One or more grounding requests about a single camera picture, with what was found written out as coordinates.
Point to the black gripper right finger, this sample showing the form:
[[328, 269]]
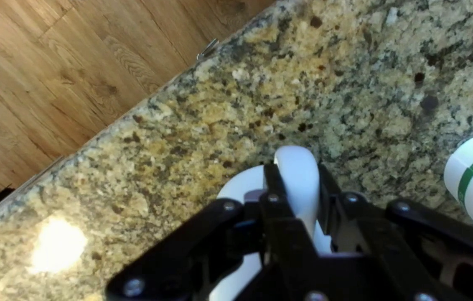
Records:
[[391, 251]]

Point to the white measuring cup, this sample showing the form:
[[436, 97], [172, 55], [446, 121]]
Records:
[[299, 177]]

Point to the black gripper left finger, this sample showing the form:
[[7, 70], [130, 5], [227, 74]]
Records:
[[202, 251]]

